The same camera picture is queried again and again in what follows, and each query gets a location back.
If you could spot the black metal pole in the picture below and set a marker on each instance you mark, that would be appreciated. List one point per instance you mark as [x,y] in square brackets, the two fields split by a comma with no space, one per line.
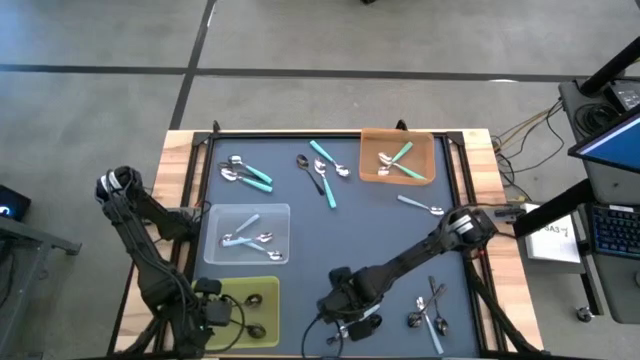
[612,65]

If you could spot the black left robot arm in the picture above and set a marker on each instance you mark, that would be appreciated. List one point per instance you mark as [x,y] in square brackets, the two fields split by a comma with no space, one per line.
[150,260]

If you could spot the cart caster wheel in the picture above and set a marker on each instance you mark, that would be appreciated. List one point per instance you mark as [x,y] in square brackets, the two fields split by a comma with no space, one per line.
[584,314]

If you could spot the black computer keyboard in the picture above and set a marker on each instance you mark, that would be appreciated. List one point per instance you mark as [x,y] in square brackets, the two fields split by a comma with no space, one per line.
[617,232]

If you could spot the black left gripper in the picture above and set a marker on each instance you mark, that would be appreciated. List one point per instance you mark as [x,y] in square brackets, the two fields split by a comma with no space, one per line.
[192,325]

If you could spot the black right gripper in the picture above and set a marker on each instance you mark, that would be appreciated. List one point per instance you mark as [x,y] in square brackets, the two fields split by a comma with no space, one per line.
[347,300]

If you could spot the white paper sheet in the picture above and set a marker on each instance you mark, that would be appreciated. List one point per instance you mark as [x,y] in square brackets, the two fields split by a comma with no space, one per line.
[552,245]

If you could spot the computer monitor blue screen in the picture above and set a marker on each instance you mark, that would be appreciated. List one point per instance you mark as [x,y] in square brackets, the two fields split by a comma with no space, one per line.
[615,145]

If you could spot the clear plastic bin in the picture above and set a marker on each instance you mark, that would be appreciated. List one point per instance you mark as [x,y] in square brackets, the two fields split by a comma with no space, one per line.
[275,215]

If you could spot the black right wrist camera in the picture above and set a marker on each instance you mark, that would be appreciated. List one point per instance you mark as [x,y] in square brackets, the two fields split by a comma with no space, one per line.
[361,330]

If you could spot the black metal table frame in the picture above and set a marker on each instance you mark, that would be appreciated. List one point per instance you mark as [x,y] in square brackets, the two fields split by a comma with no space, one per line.
[300,134]

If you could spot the black device blue light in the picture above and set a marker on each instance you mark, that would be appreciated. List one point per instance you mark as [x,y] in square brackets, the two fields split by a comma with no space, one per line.
[12,202]

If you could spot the grey equipment cart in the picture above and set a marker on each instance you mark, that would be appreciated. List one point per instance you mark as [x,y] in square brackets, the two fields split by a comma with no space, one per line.
[615,290]

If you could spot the black power adapter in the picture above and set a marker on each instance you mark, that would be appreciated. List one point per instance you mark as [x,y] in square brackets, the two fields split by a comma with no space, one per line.
[625,95]

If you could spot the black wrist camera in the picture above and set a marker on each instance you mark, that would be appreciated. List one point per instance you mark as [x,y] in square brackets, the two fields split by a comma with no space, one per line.
[361,330]
[218,312]

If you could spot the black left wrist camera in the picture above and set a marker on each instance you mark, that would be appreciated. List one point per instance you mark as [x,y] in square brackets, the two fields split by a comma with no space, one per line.
[218,312]

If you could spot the grey metal stand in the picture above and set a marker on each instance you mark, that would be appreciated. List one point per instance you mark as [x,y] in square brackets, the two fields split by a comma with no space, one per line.
[45,240]

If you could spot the orange plastic bin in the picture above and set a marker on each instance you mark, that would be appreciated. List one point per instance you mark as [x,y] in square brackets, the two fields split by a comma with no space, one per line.
[370,150]

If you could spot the yellow plastic bin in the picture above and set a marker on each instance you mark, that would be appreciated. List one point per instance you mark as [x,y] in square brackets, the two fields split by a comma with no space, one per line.
[267,315]

